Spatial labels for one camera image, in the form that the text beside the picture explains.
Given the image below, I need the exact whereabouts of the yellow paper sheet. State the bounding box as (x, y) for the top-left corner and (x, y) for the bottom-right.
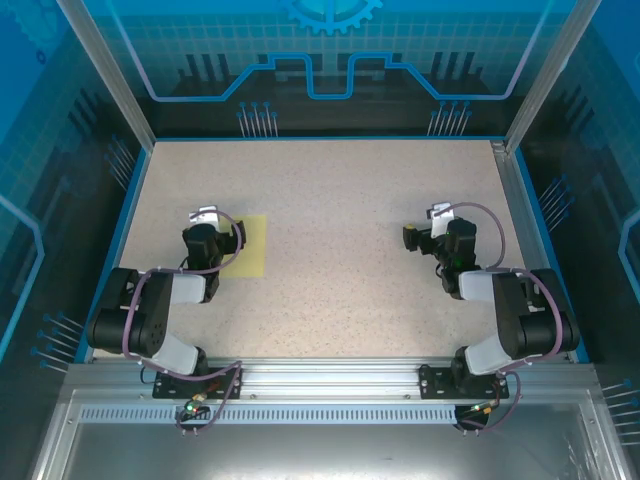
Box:
(219, 214), (268, 278)

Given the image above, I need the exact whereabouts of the steel sheet tray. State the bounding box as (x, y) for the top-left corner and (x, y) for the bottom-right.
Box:
(27, 388), (634, 480)

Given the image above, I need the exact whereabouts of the blue table border trim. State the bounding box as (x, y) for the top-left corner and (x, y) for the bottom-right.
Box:
(74, 134), (591, 364)

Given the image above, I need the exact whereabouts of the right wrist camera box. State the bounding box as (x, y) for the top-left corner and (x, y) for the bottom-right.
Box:
(429, 201), (457, 239)

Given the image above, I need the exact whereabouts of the aluminium side rail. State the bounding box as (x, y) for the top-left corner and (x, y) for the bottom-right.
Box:
(491, 140), (572, 364)

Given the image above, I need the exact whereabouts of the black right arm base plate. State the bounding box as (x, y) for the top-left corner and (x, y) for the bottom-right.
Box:
(418, 364), (511, 401)

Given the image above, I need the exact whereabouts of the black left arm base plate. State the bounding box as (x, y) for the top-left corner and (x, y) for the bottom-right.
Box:
(152, 366), (245, 400)

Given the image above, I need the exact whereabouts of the aluminium mounting rail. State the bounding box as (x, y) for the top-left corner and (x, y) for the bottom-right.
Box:
(64, 355), (599, 401)

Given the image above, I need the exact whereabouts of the left cable connector with LED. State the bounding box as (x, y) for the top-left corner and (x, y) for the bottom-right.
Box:
(183, 393), (210, 417)

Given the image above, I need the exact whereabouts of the aluminium frame post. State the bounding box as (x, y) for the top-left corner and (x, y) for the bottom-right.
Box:
(53, 0), (157, 150)
(504, 0), (605, 152)

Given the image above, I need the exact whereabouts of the slotted metal cable strip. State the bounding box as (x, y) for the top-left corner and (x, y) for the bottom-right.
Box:
(78, 405), (460, 423)

